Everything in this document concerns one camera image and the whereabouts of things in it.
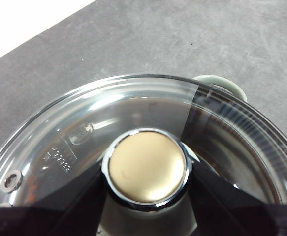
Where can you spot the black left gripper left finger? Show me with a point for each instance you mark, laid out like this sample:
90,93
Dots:
47,218

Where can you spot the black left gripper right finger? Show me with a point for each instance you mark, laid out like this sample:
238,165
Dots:
244,216

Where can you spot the glass lid with green knob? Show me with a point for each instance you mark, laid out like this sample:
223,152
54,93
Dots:
148,164

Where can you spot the sage green electric pot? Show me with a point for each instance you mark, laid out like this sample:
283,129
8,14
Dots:
219,82

